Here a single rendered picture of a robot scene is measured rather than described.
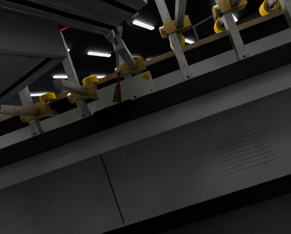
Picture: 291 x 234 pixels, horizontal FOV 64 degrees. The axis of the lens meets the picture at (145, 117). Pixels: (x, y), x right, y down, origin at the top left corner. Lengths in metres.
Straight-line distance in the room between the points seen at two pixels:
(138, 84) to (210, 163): 0.57
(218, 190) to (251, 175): 0.19
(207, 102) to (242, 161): 0.41
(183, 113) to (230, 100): 0.21
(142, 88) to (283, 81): 0.60
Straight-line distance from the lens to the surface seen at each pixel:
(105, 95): 1.08
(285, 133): 1.38
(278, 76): 1.17
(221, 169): 1.31
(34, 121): 1.22
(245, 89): 1.11
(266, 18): 1.42
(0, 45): 0.28
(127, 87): 1.06
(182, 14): 1.00
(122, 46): 0.79
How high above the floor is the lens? 0.56
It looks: 3 degrees up
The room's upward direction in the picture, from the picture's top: 20 degrees counter-clockwise
